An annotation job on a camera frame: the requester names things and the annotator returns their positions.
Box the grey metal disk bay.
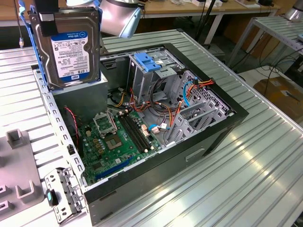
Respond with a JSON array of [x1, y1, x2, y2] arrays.
[[163, 99, 235, 148]]

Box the grey power supply unit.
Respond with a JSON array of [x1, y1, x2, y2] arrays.
[[52, 79, 109, 123]]

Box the long blue data wire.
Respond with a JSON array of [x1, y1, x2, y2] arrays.
[[183, 78, 198, 108]]

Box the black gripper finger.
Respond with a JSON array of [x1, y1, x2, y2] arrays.
[[35, 0, 59, 38]]

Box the orange black wire bundle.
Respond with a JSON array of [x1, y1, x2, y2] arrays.
[[129, 87, 185, 128]]

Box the large brown cardboard box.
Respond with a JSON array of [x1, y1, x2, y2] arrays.
[[253, 77, 303, 114]]

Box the metal socket cover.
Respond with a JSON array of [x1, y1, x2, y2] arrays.
[[92, 113, 118, 138]]

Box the grey cable metal plug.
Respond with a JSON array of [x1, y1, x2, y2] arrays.
[[18, 0, 26, 49]]

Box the yellow black power wires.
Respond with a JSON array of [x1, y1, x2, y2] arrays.
[[107, 87, 126, 107]]

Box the black RAM slot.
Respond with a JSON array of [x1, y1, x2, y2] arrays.
[[119, 112, 148, 152], [125, 109, 154, 149], [117, 114, 144, 154], [123, 111, 151, 150]]

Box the CPU socket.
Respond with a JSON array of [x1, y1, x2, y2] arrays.
[[104, 132, 124, 151]]

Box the hard disk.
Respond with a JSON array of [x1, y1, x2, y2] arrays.
[[27, 0, 103, 92]]

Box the short blue data wire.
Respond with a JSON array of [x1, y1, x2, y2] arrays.
[[148, 123, 171, 133]]

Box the blue expansion slot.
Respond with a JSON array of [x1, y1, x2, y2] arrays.
[[94, 156, 134, 182]]

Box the red black fan wire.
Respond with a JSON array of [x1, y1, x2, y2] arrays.
[[64, 106, 80, 147]]

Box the green motherboard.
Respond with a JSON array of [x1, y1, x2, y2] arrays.
[[79, 110, 164, 186]]

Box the blue plastic drive latch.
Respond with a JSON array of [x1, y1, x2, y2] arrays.
[[134, 53, 162, 73]]

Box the orange red power wire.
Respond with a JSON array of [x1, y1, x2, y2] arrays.
[[194, 79, 215, 89]]

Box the black tripod stand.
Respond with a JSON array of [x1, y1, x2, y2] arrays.
[[194, 0, 220, 47]]

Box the grey metal drive cage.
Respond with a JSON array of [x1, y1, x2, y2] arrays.
[[126, 47, 187, 105]]

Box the wooden desk white frame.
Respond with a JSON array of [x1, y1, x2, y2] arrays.
[[0, 0, 281, 45]]

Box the metal expansion slot bracket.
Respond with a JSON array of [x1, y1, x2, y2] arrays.
[[44, 166, 87, 224]]

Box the black open PC case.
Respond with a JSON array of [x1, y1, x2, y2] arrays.
[[30, 42, 250, 227]]

